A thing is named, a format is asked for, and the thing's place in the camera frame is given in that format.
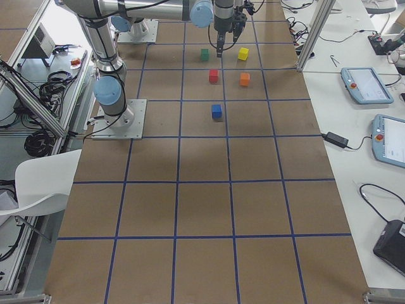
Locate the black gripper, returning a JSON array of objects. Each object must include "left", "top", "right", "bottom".
[{"left": 214, "top": 15, "right": 243, "bottom": 58}]

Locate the red wooden block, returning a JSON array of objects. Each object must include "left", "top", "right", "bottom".
[{"left": 208, "top": 69, "right": 219, "bottom": 84}]

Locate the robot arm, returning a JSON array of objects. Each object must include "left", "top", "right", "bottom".
[
  {"left": 99, "top": 1, "right": 246, "bottom": 58},
  {"left": 63, "top": 1, "right": 145, "bottom": 129}
]

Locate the yellow wooden block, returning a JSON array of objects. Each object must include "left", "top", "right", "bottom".
[{"left": 238, "top": 47, "right": 249, "bottom": 61}]

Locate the green wooden block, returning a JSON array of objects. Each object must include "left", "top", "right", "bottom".
[{"left": 200, "top": 48, "right": 210, "bottom": 62}]

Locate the orange wooden block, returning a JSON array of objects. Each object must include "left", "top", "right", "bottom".
[{"left": 239, "top": 72, "right": 251, "bottom": 87}]

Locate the blue wooden block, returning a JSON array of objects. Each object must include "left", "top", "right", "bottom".
[{"left": 211, "top": 104, "right": 222, "bottom": 120}]

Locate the hex key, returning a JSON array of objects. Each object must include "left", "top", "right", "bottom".
[{"left": 330, "top": 54, "right": 339, "bottom": 67}]

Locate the teach pendant far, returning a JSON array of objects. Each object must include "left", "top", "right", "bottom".
[{"left": 340, "top": 67, "right": 394, "bottom": 105}]

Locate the teach pendant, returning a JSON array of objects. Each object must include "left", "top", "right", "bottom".
[
  {"left": 340, "top": 67, "right": 394, "bottom": 105},
  {"left": 371, "top": 114, "right": 404, "bottom": 168}
]

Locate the black power adapter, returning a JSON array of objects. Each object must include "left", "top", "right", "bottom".
[{"left": 321, "top": 132, "right": 349, "bottom": 148}]

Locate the teach pendant near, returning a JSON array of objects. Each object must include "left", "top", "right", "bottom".
[{"left": 371, "top": 114, "right": 404, "bottom": 168}]

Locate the white chair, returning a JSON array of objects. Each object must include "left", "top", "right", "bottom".
[{"left": 1, "top": 149, "right": 82, "bottom": 217}]

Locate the black laptop device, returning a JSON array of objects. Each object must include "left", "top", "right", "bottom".
[{"left": 373, "top": 220, "right": 404, "bottom": 276}]

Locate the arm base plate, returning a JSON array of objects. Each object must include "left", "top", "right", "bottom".
[
  {"left": 91, "top": 99, "right": 147, "bottom": 140},
  {"left": 118, "top": 19, "right": 159, "bottom": 44}
]

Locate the aluminium frame post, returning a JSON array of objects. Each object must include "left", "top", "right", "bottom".
[{"left": 296, "top": 0, "right": 335, "bottom": 72}]

